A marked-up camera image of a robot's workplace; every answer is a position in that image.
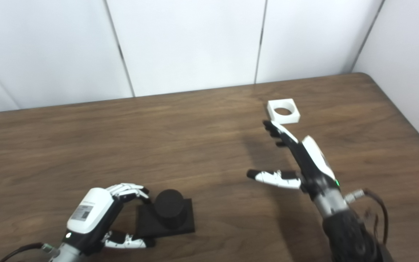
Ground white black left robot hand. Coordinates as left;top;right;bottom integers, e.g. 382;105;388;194
64;183;155;255

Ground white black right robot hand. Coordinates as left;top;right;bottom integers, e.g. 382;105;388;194
247;120;341;199

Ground white square piece with hole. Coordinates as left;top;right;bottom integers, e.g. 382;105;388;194
267;98;300;123

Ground black peg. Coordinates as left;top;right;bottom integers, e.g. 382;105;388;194
136;189;196;239

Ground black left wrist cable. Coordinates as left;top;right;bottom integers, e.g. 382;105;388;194
0;242;56;262

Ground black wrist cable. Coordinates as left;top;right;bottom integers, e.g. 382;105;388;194
344;188;389;249
0;242;56;262

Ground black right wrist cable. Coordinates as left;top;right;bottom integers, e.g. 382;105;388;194
344;188;389;249

